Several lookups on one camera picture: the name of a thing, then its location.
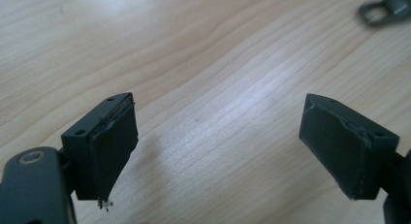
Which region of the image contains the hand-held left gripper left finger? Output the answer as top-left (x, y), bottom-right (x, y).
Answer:
top-left (60, 91), bottom-right (140, 212)

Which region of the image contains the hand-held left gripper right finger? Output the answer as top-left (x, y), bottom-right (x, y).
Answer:
top-left (298, 93), bottom-right (400, 201)

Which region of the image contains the dark metal ring clip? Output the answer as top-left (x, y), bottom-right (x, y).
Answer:
top-left (358, 0), bottom-right (411, 27)

